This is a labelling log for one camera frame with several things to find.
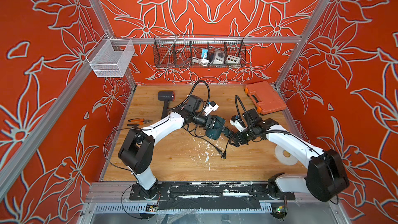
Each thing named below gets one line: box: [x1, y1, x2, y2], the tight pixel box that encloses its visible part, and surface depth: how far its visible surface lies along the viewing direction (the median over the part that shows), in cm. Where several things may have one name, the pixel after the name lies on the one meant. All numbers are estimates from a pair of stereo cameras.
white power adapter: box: [209, 49, 225, 65], surface depth 93 cm
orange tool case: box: [244, 81, 288, 116], surface depth 109 cm
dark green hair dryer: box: [205, 115, 232, 140], surface depth 74 cm
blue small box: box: [201, 48, 208, 59], surface depth 85 cm
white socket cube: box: [226, 54, 241, 64], surface depth 96 cm
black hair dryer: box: [158, 90, 176, 120], surface depth 108 cm
